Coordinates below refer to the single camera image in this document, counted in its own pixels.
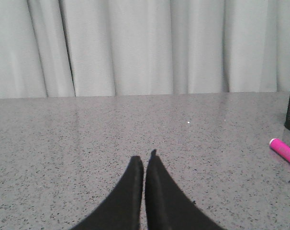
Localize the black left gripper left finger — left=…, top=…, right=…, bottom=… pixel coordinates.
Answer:
left=72, top=156, right=144, bottom=230

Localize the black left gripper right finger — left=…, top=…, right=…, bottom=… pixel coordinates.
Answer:
left=145, top=149, right=222, bottom=230

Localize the pink marker pen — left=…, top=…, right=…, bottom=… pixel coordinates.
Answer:
left=269, top=138, right=290, bottom=163

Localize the grey curtain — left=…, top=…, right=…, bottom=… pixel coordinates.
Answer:
left=0, top=0, right=290, bottom=98

